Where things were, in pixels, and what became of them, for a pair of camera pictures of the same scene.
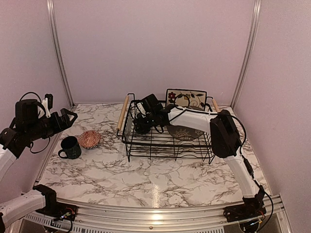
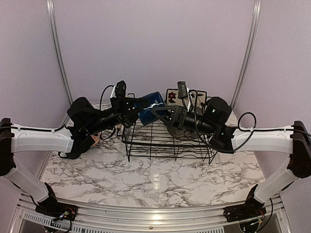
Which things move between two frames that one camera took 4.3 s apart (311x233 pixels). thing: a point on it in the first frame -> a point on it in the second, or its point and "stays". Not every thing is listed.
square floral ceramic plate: (191, 99) stays
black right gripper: (145, 126) -> (177, 117)
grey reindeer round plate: (184, 133) stays
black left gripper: (67, 124) -> (122, 110)
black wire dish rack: (167, 142) stays
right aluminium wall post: (252, 41) stays
